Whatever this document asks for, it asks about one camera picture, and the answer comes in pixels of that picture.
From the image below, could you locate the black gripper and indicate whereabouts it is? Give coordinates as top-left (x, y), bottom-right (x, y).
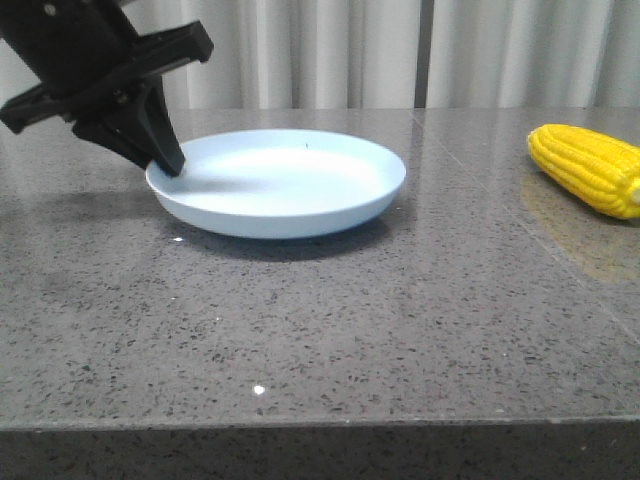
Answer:
top-left (1, 1), bottom-right (214, 176)

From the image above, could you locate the light blue round plate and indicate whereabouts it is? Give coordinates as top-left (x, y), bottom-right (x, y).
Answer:
top-left (145, 129), bottom-right (406, 240)

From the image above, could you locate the yellow corn cob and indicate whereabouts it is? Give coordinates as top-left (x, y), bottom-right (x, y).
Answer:
top-left (527, 124), bottom-right (639, 220)

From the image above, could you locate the white pleated curtain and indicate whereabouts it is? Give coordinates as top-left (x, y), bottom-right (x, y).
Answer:
top-left (0, 0), bottom-right (640, 110)

